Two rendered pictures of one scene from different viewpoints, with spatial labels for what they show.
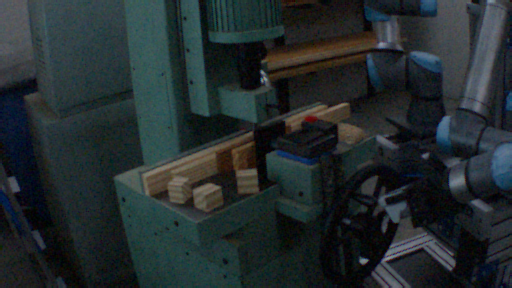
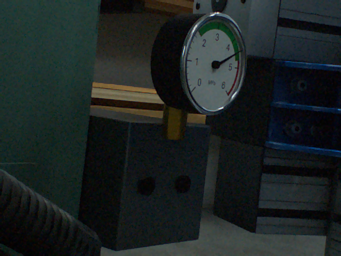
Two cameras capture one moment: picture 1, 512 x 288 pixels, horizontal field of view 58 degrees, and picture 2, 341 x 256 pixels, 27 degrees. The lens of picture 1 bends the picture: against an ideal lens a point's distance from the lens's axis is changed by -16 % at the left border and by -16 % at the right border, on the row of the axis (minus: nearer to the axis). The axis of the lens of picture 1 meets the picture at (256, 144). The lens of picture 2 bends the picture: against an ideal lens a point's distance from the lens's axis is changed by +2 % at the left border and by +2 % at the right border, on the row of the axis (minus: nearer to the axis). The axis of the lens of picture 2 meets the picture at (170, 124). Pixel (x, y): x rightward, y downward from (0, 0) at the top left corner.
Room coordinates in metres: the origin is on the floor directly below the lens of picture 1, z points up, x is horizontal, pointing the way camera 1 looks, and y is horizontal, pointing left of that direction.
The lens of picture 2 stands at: (0.84, -0.27, 0.64)
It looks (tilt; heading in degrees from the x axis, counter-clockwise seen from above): 3 degrees down; 353
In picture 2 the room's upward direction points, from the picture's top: 6 degrees clockwise
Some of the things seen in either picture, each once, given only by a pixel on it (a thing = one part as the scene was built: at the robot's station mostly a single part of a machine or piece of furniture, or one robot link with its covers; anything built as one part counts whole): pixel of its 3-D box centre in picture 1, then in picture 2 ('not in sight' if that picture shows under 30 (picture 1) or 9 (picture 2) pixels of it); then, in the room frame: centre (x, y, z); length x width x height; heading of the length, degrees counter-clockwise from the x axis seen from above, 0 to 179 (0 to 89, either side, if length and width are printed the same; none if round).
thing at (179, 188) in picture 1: (179, 189); not in sight; (1.05, 0.17, 0.92); 0.04 x 0.03 x 0.04; 157
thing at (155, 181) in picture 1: (246, 145); not in sight; (1.27, 0.02, 0.93); 0.60 x 0.02 x 0.05; 131
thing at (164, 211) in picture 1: (284, 178); not in sight; (1.17, -0.06, 0.87); 0.61 x 0.30 x 0.06; 131
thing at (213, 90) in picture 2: (382, 224); (192, 77); (1.27, -0.33, 0.65); 0.06 x 0.04 x 0.08; 131
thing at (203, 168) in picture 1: (272, 140); not in sight; (1.30, -0.04, 0.92); 0.61 x 0.02 x 0.04; 131
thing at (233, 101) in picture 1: (247, 103); not in sight; (1.28, 0.01, 1.03); 0.14 x 0.07 x 0.09; 41
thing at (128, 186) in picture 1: (230, 193); not in sight; (1.36, 0.08, 0.76); 0.57 x 0.45 x 0.09; 41
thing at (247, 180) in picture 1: (247, 181); not in sight; (1.06, 0.02, 0.92); 0.04 x 0.03 x 0.04; 91
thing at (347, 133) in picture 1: (343, 129); not in sight; (1.35, -0.23, 0.91); 0.12 x 0.09 x 0.03; 41
